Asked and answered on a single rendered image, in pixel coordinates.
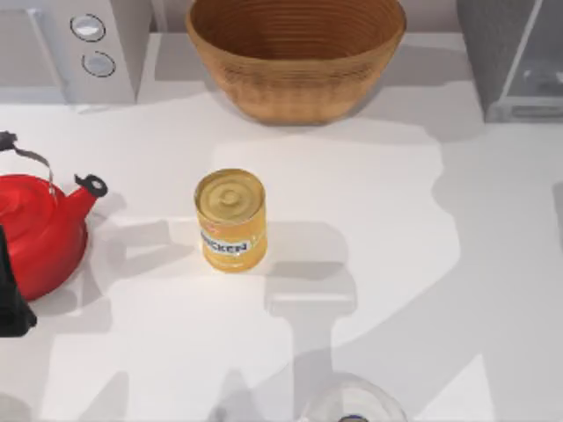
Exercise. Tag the yellow can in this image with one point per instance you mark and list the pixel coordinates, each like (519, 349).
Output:
(231, 220)

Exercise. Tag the brown woven basket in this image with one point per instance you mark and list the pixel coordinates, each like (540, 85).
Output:
(294, 66)

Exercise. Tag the clear glass bottle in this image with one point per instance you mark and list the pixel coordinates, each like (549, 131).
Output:
(356, 400)

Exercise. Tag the pale microwave oven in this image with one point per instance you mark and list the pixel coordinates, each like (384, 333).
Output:
(119, 53)

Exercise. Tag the round microwave knob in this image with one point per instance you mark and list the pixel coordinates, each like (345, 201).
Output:
(87, 27)
(98, 63)

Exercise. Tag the red kettle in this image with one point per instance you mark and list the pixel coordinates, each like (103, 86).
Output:
(39, 237)

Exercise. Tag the grey cabinet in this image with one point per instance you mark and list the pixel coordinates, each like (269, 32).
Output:
(514, 57)

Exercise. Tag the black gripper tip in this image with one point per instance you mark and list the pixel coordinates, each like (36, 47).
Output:
(11, 299)

